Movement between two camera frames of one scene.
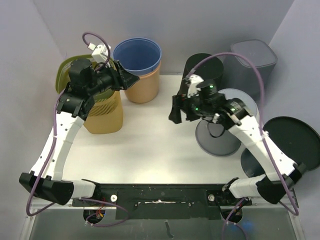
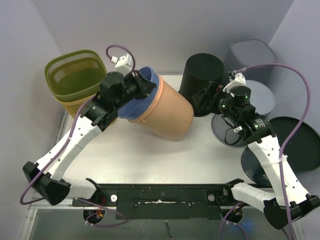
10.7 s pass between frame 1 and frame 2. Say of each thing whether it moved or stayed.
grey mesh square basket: stayed
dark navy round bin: stayed
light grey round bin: moved
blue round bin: moved
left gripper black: moved
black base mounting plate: stayed
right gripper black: moved
